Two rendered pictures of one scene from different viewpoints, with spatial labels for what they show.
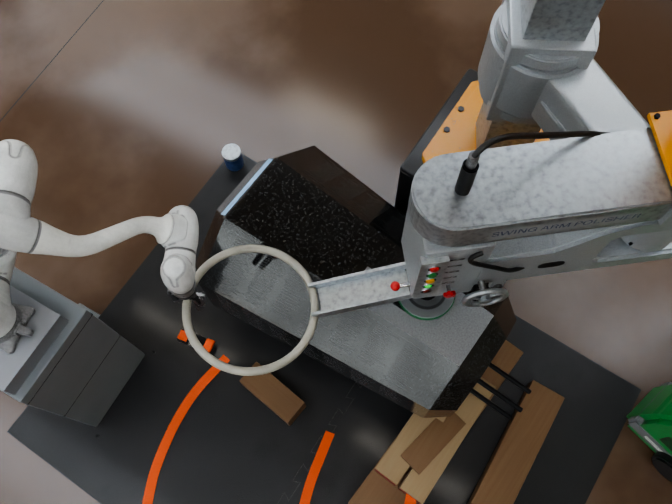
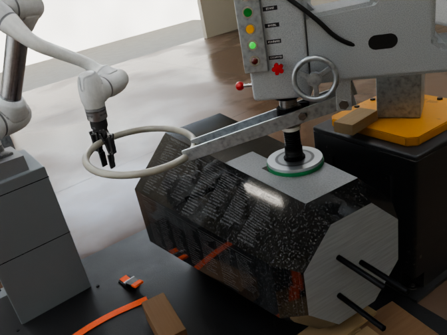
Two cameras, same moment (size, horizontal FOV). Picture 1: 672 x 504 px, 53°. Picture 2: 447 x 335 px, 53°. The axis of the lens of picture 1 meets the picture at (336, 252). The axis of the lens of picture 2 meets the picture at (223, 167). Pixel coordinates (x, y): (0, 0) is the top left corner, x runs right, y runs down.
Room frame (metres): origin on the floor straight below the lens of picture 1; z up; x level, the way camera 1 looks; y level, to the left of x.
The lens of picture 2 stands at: (-0.77, -0.74, 1.60)
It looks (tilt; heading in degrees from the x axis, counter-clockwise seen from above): 25 degrees down; 25
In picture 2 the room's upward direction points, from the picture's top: 11 degrees counter-clockwise
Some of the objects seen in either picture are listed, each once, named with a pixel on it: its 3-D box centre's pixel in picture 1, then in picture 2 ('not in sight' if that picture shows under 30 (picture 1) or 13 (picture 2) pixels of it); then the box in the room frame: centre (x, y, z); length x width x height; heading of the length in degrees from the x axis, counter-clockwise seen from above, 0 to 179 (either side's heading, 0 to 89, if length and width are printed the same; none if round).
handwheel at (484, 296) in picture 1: (482, 287); (315, 76); (0.64, -0.46, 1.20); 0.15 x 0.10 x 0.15; 95
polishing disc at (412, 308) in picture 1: (426, 290); (295, 159); (0.75, -0.33, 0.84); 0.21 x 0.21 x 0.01
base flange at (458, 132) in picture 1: (498, 145); (400, 113); (1.39, -0.70, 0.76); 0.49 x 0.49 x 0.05; 54
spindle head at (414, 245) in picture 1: (468, 240); (303, 31); (0.75, -0.41, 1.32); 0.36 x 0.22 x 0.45; 95
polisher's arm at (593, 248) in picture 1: (567, 233); (404, 24); (0.77, -0.72, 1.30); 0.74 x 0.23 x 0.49; 95
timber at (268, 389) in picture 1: (273, 393); (165, 324); (0.52, 0.33, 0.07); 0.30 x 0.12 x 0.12; 48
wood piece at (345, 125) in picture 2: not in sight; (356, 120); (1.21, -0.51, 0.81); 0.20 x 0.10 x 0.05; 152
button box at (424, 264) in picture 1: (429, 275); (251, 28); (0.63, -0.27, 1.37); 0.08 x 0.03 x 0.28; 95
